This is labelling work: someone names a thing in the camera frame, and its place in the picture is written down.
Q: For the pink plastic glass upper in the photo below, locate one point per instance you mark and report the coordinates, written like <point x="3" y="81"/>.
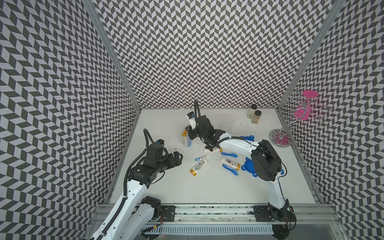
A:
<point x="310" y="94"/>

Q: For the right spice jar black lid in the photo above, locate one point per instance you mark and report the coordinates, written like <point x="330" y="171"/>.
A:
<point x="256" y="117"/>

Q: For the blue toothbrush lower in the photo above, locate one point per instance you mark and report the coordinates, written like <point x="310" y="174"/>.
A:
<point x="235" y="172"/>

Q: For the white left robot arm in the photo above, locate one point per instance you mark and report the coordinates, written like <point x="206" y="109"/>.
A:
<point x="132" y="192"/>

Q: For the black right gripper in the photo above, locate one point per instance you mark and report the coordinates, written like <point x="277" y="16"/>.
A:
<point x="190" y="131"/>

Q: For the aluminium front rail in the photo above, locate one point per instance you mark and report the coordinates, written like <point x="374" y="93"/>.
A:
<point x="205" y="220"/>

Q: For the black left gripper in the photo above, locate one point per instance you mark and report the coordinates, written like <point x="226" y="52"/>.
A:
<point x="177" y="161"/>

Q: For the blue white toothbrush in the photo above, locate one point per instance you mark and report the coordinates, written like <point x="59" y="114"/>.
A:
<point x="189" y="141"/>

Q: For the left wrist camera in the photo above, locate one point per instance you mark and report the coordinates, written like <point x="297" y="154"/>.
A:
<point x="160" y="141"/>

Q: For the blue toothbrush upper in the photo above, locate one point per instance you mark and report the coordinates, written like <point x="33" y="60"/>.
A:
<point x="229" y="154"/>

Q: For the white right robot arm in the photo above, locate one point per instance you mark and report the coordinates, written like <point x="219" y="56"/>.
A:
<point x="267" y="164"/>

